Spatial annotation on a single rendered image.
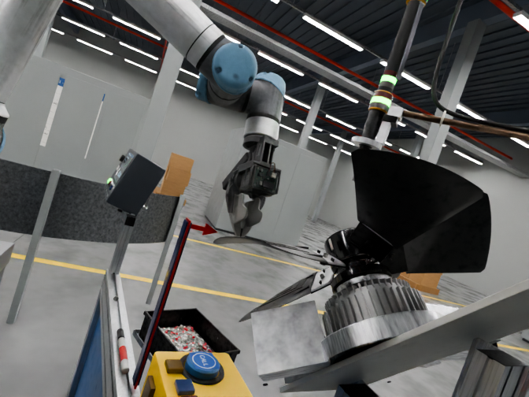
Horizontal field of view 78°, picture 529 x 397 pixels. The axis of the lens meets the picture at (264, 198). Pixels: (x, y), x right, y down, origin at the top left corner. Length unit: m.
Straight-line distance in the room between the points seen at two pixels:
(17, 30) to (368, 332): 0.83
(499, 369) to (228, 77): 0.63
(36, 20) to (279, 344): 0.78
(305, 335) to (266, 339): 0.09
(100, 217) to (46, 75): 4.68
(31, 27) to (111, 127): 5.86
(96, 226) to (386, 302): 2.03
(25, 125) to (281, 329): 6.40
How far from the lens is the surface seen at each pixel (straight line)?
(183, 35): 0.60
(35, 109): 6.83
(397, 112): 0.80
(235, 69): 0.57
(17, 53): 0.79
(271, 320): 0.77
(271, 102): 0.72
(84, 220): 2.40
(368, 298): 0.72
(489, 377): 0.69
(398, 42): 0.86
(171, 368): 0.41
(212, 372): 0.42
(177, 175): 8.71
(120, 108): 6.62
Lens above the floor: 1.30
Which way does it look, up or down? 3 degrees down
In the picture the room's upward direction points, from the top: 19 degrees clockwise
